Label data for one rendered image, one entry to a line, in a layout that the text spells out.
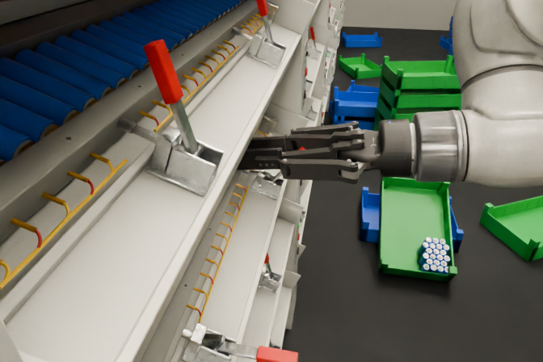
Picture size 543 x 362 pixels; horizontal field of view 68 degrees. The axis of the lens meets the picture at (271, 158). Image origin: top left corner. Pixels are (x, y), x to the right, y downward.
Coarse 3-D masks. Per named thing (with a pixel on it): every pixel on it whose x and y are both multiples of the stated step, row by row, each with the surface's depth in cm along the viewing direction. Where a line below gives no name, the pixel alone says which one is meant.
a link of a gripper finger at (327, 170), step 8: (288, 160) 51; (296, 160) 50; (304, 160) 50; (312, 160) 50; (320, 160) 50; (328, 160) 49; (336, 160) 49; (296, 168) 50; (304, 168) 50; (312, 168) 49; (320, 168) 49; (328, 168) 49; (336, 168) 48; (344, 168) 48; (352, 168) 47; (288, 176) 51; (296, 176) 51; (304, 176) 50; (312, 176) 50; (320, 176) 50; (328, 176) 49; (336, 176) 49
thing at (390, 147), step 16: (384, 128) 49; (400, 128) 49; (368, 144) 52; (384, 144) 49; (400, 144) 48; (352, 160) 51; (368, 160) 49; (384, 160) 49; (400, 160) 48; (384, 176) 51; (400, 176) 51
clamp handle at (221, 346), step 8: (224, 336) 35; (216, 344) 35; (224, 344) 35; (232, 344) 35; (240, 344) 35; (224, 352) 35; (232, 352) 35; (240, 352) 35; (248, 352) 35; (256, 352) 35; (264, 352) 34; (272, 352) 35; (280, 352) 35; (288, 352) 35; (296, 352) 35; (256, 360) 34; (264, 360) 34; (272, 360) 34; (280, 360) 34; (288, 360) 34; (296, 360) 34
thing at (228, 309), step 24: (264, 120) 71; (288, 120) 72; (240, 192) 56; (240, 216) 53; (264, 216) 54; (216, 240) 48; (240, 240) 49; (264, 240) 51; (240, 264) 46; (216, 288) 42; (240, 288) 43; (216, 312) 40; (240, 312) 41; (240, 336) 39; (168, 360) 35
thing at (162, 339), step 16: (224, 208) 49; (240, 208) 52; (224, 224) 49; (208, 240) 44; (192, 272) 40; (176, 288) 38; (192, 288) 38; (176, 304) 37; (176, 320) 35; (160, 336) 34; (160, 352) 33
